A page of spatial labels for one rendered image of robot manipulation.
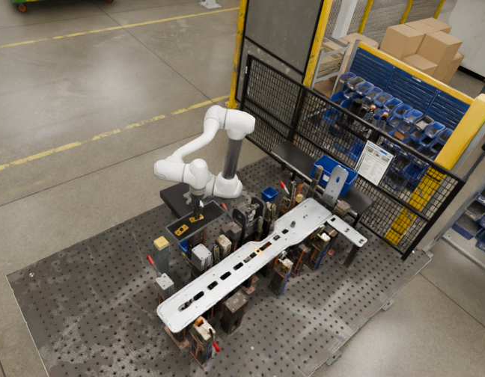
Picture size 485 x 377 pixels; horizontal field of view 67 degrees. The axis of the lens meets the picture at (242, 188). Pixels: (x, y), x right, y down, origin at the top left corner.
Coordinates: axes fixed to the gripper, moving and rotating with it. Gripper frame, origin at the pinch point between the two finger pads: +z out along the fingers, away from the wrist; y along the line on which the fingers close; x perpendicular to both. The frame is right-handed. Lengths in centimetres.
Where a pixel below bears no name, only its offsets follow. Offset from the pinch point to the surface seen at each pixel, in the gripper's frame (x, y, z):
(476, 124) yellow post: 141, 61, -67
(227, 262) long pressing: 7.8, 27.7, 20.2
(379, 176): 131, 29, -4
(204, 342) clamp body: -28, 65, 17
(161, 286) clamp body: -35.2, 27.2, 14.4
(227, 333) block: -7, 57, 47
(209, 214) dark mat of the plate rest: 9.1, 0.8, 4.2
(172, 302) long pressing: -33, 36, 20
